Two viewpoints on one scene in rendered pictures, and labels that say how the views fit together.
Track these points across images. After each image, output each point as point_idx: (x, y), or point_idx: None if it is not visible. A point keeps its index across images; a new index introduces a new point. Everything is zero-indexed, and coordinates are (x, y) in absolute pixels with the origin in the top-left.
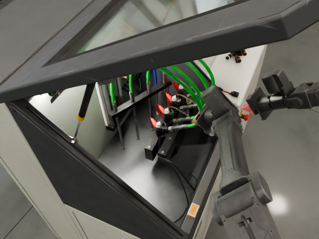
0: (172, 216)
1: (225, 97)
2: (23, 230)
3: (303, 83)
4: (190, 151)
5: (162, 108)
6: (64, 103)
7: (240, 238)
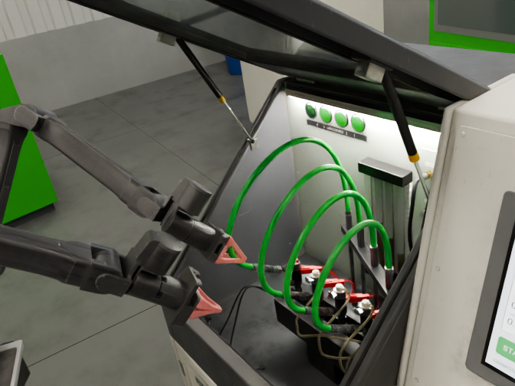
0: (216, 328)
1: None
2: None
3: (113, 266)
4: (302, 383)
5: (333, 281)
6: None
7: None
